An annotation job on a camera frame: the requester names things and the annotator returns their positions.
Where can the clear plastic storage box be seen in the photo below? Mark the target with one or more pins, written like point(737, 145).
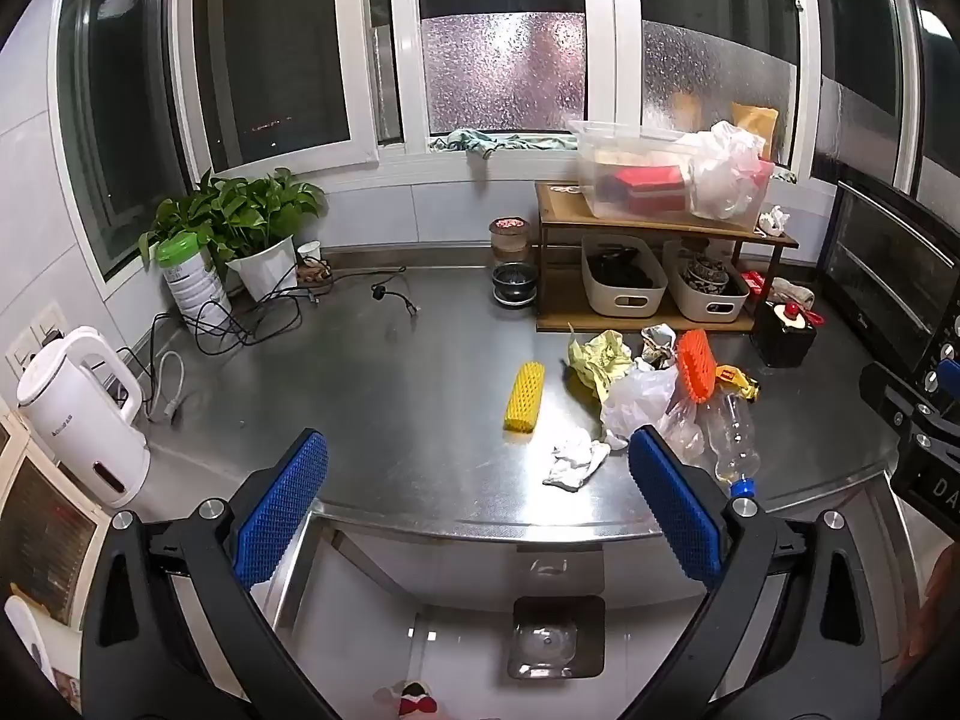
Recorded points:
point(600, 157)

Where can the beige towel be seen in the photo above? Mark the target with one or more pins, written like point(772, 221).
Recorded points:
point(795, 292)

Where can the red packet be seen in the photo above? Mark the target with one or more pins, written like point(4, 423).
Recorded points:
point(754, 283)

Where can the red white figurine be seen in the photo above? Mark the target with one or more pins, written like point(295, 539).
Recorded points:
point(789, 313)

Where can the green cloth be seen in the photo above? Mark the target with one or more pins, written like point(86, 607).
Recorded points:
point(480, 141)

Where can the silver black snack wrapper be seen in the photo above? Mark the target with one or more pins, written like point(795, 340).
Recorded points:
point(660, 345)

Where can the white canister with green lid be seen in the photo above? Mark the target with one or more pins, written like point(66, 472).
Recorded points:
point(191, 277)

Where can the translucent white plastic bag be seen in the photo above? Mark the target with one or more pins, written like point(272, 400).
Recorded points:
point(637, 401)

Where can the crumpled white paper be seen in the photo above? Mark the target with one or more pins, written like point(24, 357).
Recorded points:
point(772, 220)

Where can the wooden shelf rack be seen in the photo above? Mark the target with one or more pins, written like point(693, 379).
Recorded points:
point(555, 202)

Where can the clear bottle with blue cap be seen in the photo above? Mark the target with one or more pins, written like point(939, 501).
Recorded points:
point(733, 442)

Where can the patterned bowl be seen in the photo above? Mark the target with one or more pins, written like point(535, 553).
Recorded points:
point(705, 274)

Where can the white wall socket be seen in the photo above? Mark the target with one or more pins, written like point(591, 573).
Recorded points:
point(34, 337)

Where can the orange foam net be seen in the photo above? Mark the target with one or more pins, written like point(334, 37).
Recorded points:
point(695, 364)

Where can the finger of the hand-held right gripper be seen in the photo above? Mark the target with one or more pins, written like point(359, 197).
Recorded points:
point(885, 390)

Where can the brown paper bag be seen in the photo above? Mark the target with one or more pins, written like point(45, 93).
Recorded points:
point(754, 124)

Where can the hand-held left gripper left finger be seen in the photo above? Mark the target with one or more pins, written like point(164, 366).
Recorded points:
point(281, 510)

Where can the yellow paper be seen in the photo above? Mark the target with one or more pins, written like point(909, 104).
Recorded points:
point(600, 360)

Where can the yellow snack packet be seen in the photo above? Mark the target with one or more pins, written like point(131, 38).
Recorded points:
point(739, 382)

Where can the black toaster oven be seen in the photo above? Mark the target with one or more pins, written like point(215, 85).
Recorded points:
point(885, 270)

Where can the white electric kettle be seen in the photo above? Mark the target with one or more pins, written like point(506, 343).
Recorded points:
point(75, 412)

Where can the red box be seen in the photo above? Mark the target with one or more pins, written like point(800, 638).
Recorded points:
point(645, 184)

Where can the potted green plant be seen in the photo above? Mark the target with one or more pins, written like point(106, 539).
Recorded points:
point(247, 225)

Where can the small white cup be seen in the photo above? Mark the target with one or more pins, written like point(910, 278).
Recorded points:
point(309, 252)

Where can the white bin with bowls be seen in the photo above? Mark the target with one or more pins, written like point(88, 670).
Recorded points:
point(709, 306)

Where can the black box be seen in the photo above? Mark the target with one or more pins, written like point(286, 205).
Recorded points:
point(784, 345)

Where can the yellow foam fruit net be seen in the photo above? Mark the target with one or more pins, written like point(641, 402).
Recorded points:
point(525, 397)

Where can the white bin with black items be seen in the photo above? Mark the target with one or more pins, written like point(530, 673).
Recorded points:
point(626, 300)

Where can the red white floor item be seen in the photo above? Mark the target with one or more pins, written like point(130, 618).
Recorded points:
point(412, 699)

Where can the white framed window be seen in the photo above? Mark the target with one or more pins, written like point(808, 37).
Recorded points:
point(405, 90)

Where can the white tissue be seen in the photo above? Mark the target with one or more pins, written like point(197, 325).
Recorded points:
point(576, 461)

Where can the wooden framed cabinet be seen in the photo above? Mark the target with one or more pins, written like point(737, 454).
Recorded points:
point(45, 525)

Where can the person's right forearm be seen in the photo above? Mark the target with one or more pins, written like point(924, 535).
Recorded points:
point(937, 607)

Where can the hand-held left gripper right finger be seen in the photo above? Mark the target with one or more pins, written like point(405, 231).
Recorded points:
point(675, 510)

